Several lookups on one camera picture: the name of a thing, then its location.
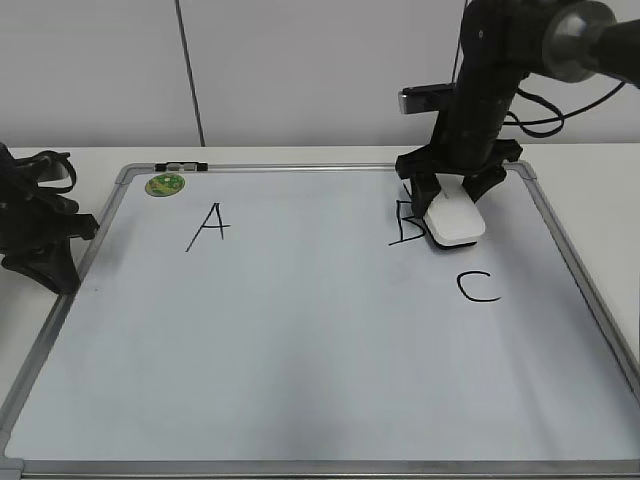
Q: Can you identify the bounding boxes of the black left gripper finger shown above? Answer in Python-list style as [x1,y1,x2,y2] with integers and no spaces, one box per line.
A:
[1,244,80,295]
[15,152,77,195]

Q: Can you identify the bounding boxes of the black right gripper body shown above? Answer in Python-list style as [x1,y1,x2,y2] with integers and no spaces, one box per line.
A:
[395,109,523,179]

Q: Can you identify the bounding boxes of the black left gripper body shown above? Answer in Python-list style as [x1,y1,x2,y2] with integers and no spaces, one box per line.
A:
[1,145,99,255]

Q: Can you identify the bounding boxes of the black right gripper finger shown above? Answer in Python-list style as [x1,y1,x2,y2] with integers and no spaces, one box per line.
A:
[462,165,506,203]
[409,172,441,218]

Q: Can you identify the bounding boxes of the white board eraser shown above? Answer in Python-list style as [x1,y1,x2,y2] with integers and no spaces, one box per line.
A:
[423,191,486,249]

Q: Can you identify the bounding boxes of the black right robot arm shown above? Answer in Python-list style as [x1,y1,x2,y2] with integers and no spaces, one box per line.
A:
[395,1,639,217]

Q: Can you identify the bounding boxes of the round green magnet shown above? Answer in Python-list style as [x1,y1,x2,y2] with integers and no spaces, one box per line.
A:
[145,173,186,198]

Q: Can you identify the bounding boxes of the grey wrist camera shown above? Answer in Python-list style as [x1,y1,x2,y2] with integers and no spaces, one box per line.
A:
[398,84,454,115]

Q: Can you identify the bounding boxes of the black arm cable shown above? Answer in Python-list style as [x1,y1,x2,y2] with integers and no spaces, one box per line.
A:
[504,82,626,139]

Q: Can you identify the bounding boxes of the white board with grey frame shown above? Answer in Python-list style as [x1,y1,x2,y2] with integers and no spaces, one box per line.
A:
[1,162,639,479]

